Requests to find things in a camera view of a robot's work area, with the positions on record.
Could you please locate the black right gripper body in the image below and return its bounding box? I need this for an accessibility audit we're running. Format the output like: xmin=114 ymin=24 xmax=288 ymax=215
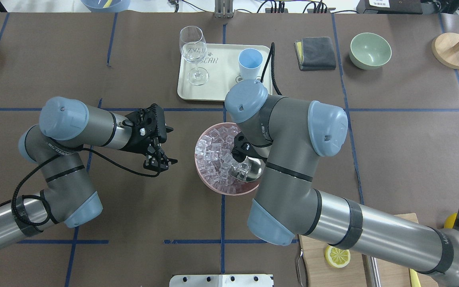
xmin=231 ymin=135 xmax=270 ymax=163

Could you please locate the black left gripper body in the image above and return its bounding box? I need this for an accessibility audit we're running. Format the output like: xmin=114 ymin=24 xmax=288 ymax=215
xmin=124 ymin=104 xmax=174 ymax=155

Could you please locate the metal ice scoop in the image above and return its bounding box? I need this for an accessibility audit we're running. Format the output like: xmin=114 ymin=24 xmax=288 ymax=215
xmin=228 ymin=156 xmax=265 ymax=182

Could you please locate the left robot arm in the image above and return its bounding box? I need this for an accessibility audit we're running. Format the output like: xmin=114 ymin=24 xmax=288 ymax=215
xmin=0 ymin=97 xmax=177 ymax=249

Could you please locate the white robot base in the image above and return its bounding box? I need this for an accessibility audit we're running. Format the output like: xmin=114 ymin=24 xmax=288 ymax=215
xmin=169 ymin=274 xmax=275 ymax=287

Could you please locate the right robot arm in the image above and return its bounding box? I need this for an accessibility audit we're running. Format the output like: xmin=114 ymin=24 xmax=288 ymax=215
xmin=225 ymin=80 xmax=459 ymax=287

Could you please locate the clear ice cubes pile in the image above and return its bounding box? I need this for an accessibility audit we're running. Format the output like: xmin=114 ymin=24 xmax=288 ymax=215
xmin=194 ymin=122 xmax=259 ymax=196

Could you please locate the light blue cup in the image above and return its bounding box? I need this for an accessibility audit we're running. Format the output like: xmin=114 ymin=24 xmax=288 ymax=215
xmin=237 ymin=48 xmax=263 ymax=80

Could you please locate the pink bowl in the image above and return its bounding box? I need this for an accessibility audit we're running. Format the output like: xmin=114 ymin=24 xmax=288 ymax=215
xmin=194 ymin=122 xmax=265 ymax=196

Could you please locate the cream bear tray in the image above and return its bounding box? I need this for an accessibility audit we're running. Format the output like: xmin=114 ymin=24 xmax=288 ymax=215
xmin=177 ymin=43 xmax=270 ymax=101

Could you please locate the clear wine glass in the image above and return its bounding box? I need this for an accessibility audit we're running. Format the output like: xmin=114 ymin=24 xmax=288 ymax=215
xmin=179 ymin=26 xmax=209 ymax=86

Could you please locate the yellow plastic fork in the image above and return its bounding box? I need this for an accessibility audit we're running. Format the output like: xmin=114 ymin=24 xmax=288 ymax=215
xmin=102 ymin=0 xmax=113 ymax=9

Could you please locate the blue bowl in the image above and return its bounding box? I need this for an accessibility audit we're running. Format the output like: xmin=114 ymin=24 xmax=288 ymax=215
xmin=81 ymin=0 xmax=131 ymax=13

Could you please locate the half lemon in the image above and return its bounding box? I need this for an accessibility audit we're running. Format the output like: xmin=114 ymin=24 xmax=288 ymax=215
xmin=324 ymin=245 xmax=351 ymax=268

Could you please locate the green bowl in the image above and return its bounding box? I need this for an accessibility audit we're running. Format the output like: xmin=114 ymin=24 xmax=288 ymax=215
xmin=349 ymin=32 xmax=392 ymax=70

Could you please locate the steel muddler black tip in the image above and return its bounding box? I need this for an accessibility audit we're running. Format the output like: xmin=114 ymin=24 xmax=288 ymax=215
xmin=363 ymin=256 xmax=381 ymax=287

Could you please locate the yellow plastic knife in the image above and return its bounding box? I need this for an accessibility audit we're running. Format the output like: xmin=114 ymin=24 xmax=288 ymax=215
xmin=408 ymin=269 xmax=422 ymax=287

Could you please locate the yellow lemon front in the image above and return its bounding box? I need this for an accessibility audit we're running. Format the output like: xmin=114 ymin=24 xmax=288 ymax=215
xmin=444 ymin=212 xmax=457 ymax=229

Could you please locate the wooden stand with base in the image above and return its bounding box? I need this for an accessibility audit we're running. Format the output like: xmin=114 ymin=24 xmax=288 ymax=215
xmin=431 ymin=32 xmax=459 ymax=70

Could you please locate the aluminium frame post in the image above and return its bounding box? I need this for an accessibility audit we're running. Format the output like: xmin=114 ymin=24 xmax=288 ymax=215
xmin=214 ymin=0 xmax=235 ymax=19

